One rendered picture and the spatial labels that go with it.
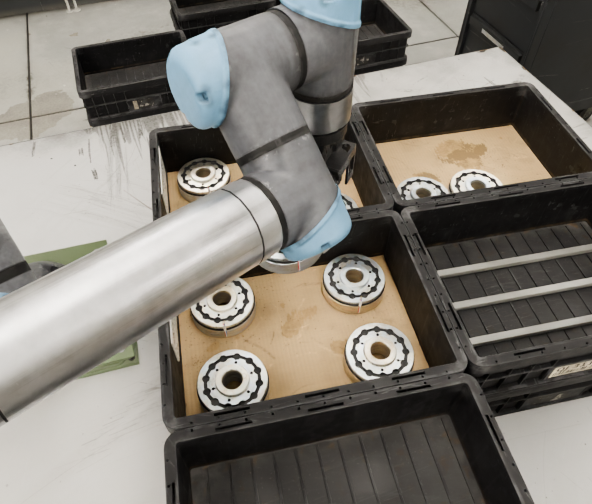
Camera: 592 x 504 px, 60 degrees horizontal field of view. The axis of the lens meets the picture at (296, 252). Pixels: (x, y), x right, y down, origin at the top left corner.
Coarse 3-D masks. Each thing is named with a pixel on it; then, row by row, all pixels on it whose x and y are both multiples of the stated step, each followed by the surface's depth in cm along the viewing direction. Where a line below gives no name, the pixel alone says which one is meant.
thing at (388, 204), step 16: (352, 112) 103; (160, 128) 99; (176, 128) 99; (192, 128) 99; (208, 128) 100; (352, 128) 99; (368, 160) 93; (160, 192) 89; (384, 192) 88; (160, 208) 86; (352, 208) 86; (368, 208) 86; (384, 208) 86
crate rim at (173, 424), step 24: (360, 216) 85; (384, 216) 85; (408, 240) 81; (432, 288) 75; (168, 336) 70; (456, 336) 70; (168, 360) 68; (456, 360) 68; (168, 384) 67; (360, 384) 66; (384, 384) 66; (168, 408) 64; (240, 408) 64; (264, 408) 64
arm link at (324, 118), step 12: (348, 96) 54; (300, 108) 54; (312, 108) 53; (324, 108) 53; (336, 108) 54; (348, 108) 55; (312, 120) 54; (324, 120) 54; (336, 120) 55; (348, 120) 57; (312, 132) 56; (324, 132) 56
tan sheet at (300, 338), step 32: (256, 288) 88; (288, 288) 88; (320, 288) 88; (192, 320) 84; (256, 320) 84; (288, 320) 84; (320, 320) 84; (352, 320) 84; (384, 320) 84; (192, 352) 80; (256, 352) 80; (288, 352) 80; (320, 352) 80; (416, 352) 80; (192, 384) 77; (288, 384) 77; (320, 384) 77
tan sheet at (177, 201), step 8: (232, 168) 107; (168, 176) 105; (176, 176) 105; (232, 176) 105; (240, 176) 105; (344, 176) 105; (168, 184) 104; (176, 184) 104; (344, 184) 104; (352, 184) 104; (176, 192) 102; (344, 192) 102; (352, 192) 102; (176, 200) 101; (184, 200) 101; (360, 200) 101; (176, 208) 100
